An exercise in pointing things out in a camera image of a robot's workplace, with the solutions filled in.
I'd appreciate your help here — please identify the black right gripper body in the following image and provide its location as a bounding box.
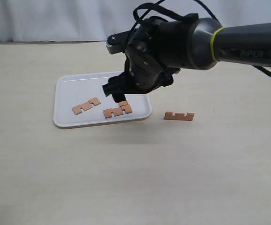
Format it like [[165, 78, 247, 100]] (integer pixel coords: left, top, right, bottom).
[[125, 16, 182, 94]]

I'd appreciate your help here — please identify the wooden notched piece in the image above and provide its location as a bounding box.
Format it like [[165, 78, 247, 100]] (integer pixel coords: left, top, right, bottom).
[[118, 101, 132, 114], [103, 107, 124, 119], [164, 112, 195, 121], [72, 97, 101, 115]]

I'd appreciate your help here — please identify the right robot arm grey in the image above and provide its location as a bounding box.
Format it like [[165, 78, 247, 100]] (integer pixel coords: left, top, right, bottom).
[[103, 14, 271, 102]]

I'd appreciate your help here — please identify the white rectangular plastic tray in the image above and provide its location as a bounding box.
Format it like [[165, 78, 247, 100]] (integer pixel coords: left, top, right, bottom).
[[53, 71, 152, 128]]

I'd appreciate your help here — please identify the white backdrop curtain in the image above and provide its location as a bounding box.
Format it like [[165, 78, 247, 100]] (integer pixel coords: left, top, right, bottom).
[[0, 0, 271, 42]]

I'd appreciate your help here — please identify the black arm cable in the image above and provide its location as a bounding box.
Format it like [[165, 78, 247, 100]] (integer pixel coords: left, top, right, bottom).
[[130, 0, 271, 89]]

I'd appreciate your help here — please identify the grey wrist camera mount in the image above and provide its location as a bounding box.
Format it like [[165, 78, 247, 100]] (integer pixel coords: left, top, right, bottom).
[[106, 30, 135, 54]]

